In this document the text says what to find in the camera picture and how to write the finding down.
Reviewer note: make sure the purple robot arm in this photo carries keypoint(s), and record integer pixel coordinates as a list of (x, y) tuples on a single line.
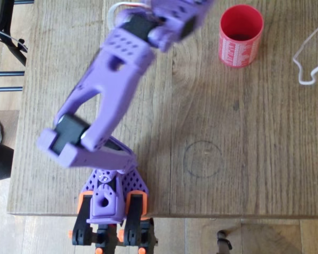
[(116, 74)]

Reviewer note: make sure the red printed cup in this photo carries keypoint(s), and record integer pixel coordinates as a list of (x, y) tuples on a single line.
[(239, 53)]

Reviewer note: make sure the black orange table clamp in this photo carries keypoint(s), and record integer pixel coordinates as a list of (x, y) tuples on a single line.
[(82, 227), (133, 225)]

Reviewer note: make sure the black chair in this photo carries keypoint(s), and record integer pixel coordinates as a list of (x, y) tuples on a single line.
[(5, 31)]

